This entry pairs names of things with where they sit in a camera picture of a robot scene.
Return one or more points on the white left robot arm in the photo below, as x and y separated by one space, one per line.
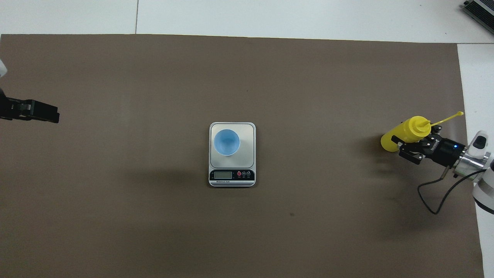
2 67

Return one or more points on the light blue plastic cup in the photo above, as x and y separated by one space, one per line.
227 143

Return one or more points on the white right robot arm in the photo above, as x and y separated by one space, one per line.
485 193

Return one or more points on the silver digital kitchen scale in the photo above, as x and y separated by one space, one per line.
247 154

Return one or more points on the yellow squeeze bottle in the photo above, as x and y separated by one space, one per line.
401 133

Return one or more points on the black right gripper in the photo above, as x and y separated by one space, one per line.
445 150

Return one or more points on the brown paper table mat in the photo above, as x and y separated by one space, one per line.
154 96

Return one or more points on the grey ribbed metal device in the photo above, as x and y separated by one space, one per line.
482 9

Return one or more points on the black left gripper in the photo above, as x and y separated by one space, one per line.
3 108

